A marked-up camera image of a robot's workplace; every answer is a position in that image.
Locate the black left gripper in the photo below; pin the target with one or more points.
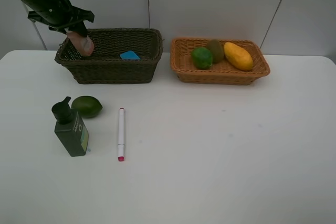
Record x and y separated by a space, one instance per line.
60 16

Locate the pink bottle white cap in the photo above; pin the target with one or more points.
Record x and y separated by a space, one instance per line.
83 45

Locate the blue whiteboard eraser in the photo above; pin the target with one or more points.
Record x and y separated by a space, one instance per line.
129 55

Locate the bright green lime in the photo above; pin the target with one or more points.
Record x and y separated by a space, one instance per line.
202 58

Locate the brown kiwi fruit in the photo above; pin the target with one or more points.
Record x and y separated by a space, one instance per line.
216 48

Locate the yellow mango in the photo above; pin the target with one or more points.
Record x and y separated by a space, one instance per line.
238 56

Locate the dark brown wicker basket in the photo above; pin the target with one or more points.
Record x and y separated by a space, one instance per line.
105 66

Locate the dark green lime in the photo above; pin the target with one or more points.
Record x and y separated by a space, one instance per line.
87 106

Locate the dark green pump bottle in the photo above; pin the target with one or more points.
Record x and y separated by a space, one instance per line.
70 128

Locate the white marker pink caps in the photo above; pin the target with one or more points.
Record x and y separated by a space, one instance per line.
121 135

